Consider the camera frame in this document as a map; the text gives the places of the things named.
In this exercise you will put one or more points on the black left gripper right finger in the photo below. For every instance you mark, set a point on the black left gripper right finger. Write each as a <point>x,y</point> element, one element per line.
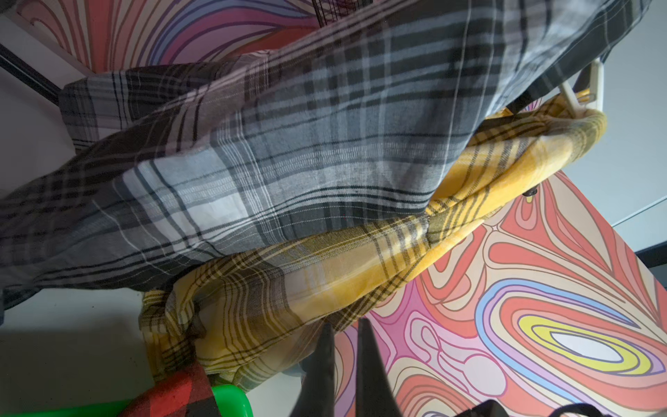
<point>373,395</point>

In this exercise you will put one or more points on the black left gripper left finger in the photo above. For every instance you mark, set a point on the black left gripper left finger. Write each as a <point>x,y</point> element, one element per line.
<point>317,397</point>

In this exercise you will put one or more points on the red black plaid shirt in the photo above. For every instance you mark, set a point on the red black plaid shirt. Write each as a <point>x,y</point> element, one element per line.
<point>185,393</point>

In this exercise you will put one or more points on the green plastic basket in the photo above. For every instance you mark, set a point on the green plastic basket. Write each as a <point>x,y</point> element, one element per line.
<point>225,401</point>

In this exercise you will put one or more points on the yellow plaid shirt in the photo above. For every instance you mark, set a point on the yellow plaid shirt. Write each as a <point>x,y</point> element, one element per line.
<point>247,317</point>

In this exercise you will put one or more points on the grey plaid shirt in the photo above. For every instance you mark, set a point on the grey plaid shirt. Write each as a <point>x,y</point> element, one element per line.
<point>357,122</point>

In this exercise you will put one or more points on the small wire basket on rack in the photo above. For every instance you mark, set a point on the small wire basket on rack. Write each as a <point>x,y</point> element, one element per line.
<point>330,11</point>

